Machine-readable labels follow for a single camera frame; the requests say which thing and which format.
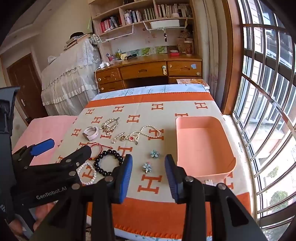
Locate brown wooden door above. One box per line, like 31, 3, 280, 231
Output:
6, 53, 49, 121

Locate row of red books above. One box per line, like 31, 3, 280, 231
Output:
100, 16, 122, 33

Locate person's left hand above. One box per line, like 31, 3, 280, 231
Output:
32, 201, 57, 232

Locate white wire basket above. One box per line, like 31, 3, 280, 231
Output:
143, 20, 188, 31
97, 23, 135, 43

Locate black bead bracelet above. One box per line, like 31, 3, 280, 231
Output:
94, 149, 124, 176

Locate brown wooden window frame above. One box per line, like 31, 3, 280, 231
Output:
222, 0, 245, 115

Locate green plant picture strip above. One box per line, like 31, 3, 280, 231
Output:
134, 46, 167, 56

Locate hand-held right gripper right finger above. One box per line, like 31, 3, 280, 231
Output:
164, 154, 269, 241

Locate white smartwatch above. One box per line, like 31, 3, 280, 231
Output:
83, 126, 99, 141

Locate pink plastic box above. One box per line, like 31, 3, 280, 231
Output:
175, 116, 237, 183

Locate patterned jar with white lid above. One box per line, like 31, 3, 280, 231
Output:
184, 38, 194, 55

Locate pearl safety pin brooch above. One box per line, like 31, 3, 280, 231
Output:
111, 132, 126, 143

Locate red string bracelet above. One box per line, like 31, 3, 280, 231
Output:
87, 142, 103, 161

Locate desk pen holder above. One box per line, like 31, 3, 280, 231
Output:
115, 49, 127, 61

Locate orange cover magazine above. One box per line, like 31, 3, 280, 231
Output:
176, 79, 210, 90

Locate beige curtain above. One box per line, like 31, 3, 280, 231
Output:
193, 0, 229, 112

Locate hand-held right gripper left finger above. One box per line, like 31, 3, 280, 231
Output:
30, 154, 134, 241

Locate white charger cable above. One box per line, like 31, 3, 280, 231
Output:
93, 67, 102, 93

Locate wooden bookshelf hutch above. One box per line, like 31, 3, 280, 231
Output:
89, 0, 197, 56

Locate stack of books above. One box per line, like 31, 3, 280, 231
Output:
63, 32, 93, 51

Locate white pearl bracelet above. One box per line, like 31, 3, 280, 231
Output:
76, 162, 97, 185

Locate white lace covered furniture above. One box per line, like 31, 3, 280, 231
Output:
41, 38, 102, 116

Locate pink bedsheet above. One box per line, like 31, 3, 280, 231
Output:
11, 117, 78, 166

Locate orange letter print blanket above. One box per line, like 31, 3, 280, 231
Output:
50, 91, 253, 237

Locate metal window grille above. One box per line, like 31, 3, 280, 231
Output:
232, 0, 296, 232

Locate wooden desk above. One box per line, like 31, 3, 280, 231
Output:
95, 54, 203, 94

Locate row of pale books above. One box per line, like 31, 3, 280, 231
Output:
126, 3, 193, 21

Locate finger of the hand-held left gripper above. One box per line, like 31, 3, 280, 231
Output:
22, 145, 92, 186
11, 138, 55, 166

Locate white pearl necklace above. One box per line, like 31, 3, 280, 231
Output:
126, 125, 162, 145

